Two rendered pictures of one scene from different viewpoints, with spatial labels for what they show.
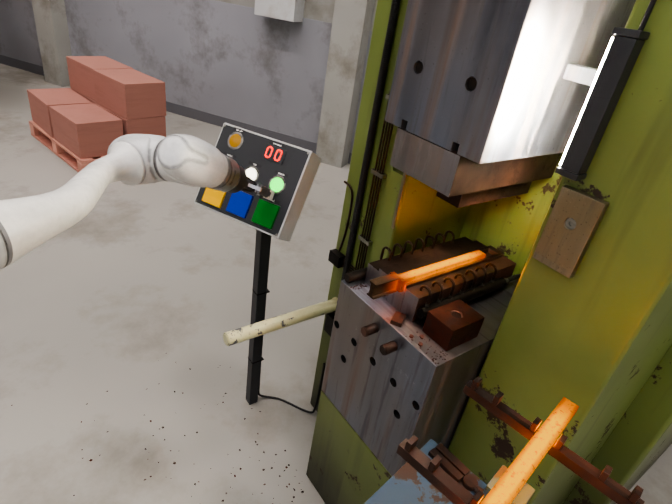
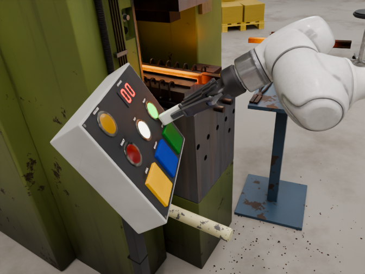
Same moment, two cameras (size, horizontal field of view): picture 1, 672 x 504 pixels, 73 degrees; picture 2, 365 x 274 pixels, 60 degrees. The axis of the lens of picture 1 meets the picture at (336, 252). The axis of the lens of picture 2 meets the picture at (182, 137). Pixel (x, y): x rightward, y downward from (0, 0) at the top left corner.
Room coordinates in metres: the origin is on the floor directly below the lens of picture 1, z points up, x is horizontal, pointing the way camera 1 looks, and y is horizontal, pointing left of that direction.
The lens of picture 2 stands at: (1.41, 0.95, 1.47)
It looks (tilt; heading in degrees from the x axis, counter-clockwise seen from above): 32 degrees down; 255
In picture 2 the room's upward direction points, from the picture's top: 4 degrees counter-clockwise
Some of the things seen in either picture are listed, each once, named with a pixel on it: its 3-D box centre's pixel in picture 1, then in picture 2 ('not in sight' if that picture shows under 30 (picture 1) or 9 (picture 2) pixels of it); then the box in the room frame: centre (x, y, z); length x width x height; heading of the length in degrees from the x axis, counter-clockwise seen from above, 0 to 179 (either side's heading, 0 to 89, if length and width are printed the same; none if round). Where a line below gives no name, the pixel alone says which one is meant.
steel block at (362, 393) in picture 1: (435, 349); (166, 127); (1.12, -0.36, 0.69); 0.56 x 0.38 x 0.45; 130
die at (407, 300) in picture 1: (442, 271); (155, 81); (1.16, -0.32, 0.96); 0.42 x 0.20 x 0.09; 130
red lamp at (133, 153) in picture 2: not in sight; (133, 154); (1.36, 0.39, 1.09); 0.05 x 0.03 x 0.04; 40
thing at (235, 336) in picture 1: (285, 320); (176, 212); (1.23, 0.13, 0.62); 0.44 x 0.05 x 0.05; 130
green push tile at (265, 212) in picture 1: (266, 214); (171, 137); (1.24, 0.23, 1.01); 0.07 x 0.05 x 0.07; 65
